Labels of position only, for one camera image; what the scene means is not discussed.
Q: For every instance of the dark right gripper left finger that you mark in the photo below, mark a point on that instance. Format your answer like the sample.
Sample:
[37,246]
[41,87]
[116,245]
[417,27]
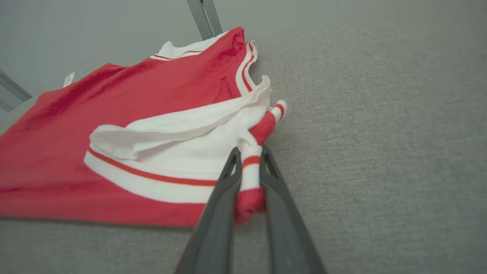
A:
[217,228]

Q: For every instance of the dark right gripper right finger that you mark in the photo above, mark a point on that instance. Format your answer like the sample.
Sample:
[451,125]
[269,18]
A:
[285,228]

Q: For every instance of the red basketball jersey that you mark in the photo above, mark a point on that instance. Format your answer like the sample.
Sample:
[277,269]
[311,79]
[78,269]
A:
[133,95]

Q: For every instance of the grey partition post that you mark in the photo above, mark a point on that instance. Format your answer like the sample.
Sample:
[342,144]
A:
[205,19]

